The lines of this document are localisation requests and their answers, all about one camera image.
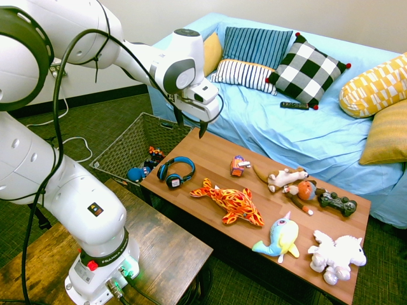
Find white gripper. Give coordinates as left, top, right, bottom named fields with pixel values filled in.
left=173, top=82, right=221, bottom=139

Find small orange toy car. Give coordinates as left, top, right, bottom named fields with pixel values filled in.
left=230, top=155, right=251, bottom=177

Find orange black toy truck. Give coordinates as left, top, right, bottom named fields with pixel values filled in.
left=148, top=146, right=167, bottom=165

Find woven grey basket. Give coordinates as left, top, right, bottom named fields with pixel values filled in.
left=89, top=112, right=194, bottom=200

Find blue plush toy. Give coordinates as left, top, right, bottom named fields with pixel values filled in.
left=127, top=166, right=153, bottom=183

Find blue black headphones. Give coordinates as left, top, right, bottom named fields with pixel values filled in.
left=156, top=156, right=196, bottom=191

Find white navy striped cushion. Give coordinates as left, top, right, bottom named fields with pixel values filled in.
left=210, top=58, right=278, bottom=96

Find plain yellow cushion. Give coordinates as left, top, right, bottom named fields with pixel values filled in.
left=203, top=32, right=223, bottom=78

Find orange flame plush dolphin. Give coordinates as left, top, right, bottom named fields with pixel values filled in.
left=190, top=177, right=265, bottom=227

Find light blue sofa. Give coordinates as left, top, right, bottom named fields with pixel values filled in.
left=148, top=12, right=407, bottom=229

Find blue striped cushion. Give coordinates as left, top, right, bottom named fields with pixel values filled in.
left=222, top=26, right=294, bottom=70

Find wooden coffee table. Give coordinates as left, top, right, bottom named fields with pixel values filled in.
left=140, top=127, right=372, bottom=305

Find black remote control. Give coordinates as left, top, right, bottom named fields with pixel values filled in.
left=280, top=101, right=310, bottom=111

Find brown white plush dog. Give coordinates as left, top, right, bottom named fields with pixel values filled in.
left=252, top=164, right=310, bottom=193

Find dark wooden robot stand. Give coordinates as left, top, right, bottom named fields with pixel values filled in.
left=0, top=178, right=214, bottom=305

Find black white checked cushion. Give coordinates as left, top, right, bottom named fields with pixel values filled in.
left=266, top=32, right=352, bottom=111

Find brown plush monkey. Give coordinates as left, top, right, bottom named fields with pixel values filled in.
left=281, top=179, right=328, bottom=216

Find blue yellow plush narwhal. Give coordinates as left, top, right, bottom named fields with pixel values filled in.
left=252, top=211, right=300, bottom=264

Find black game controller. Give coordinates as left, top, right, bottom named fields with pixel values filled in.
left=319, top=191, right=358, bottom=218

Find yellow white patterned cushion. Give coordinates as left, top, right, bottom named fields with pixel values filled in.
left=338, top=52, right=407, bottom=119

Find yellow striped cushion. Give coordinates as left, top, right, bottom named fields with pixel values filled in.
left=359, top=99, right=407, bottom=166

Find white plush unicorn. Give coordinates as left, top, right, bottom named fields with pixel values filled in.
left=307, top=229, right=368, bottom=285

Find white power cord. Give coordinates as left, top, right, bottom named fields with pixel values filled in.
left=25, top=76, right=93, bottom=163

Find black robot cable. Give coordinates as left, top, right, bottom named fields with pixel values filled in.
left=20, top=29, right=224, bottom=305

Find white wall power outlet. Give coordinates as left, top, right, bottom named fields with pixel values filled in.
left=49, top=62, right=68, bottom=78

